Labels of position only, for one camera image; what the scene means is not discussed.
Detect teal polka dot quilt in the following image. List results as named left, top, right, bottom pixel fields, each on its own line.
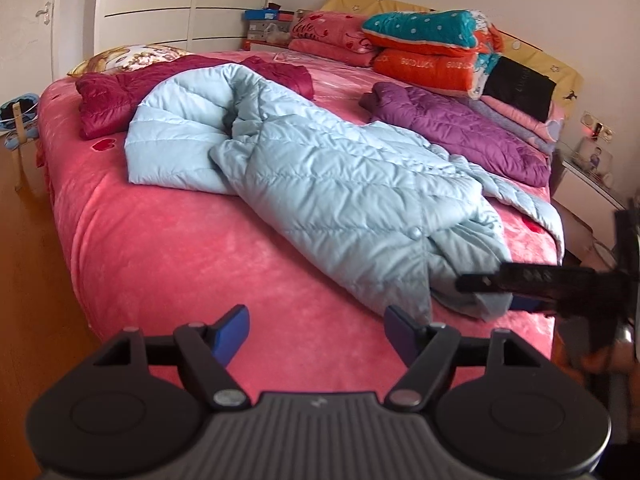
left=361, top=9, right=503, bottom=56

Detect white nightstand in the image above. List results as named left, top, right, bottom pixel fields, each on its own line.
left=550, top=148, right=624, bottom=260

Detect orange folded quilt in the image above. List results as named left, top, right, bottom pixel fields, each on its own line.
left=372, top=49, right=488, bottom=99

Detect folded pink grey blankets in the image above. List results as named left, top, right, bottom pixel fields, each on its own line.
left=458, top=96, right=565, bottom=156

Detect white room door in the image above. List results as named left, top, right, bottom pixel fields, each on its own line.
left=0, top=0, right=53, bottom=102

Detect black folded cloth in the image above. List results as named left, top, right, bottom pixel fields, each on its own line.
left=483, top=56, right=556, bottom=122

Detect stacked shoe boxes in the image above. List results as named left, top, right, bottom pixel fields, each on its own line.
left=243, top=3, right=295, bottom=51

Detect photo frame on nightstand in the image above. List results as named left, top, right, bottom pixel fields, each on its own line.
left=574, top=138, right=613, bottom=178

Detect maroon down jacket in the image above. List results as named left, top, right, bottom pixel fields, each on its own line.
left=76, top=54, right=314, bottom=140

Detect yellow padded headboard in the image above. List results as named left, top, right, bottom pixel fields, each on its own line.
left=320, top=0, right=584, bottom=119

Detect cartoon print pillow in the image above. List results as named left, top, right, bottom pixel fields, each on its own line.
left=67, top=44, right=189, bottom=78

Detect purple down jacket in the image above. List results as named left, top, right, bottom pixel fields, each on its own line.
left=359, top=82, right=551, bottom=188

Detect white sliding wardrobe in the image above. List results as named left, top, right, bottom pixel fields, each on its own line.
left=94, top=0, right=267, bottom=53

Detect pink bedspread bed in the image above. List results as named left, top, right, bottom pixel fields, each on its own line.
left=34, top=49, right=564, bottom=401

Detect light blue down jacket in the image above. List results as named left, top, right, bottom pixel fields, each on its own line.
left=125, top=63, right=564, bottom=322

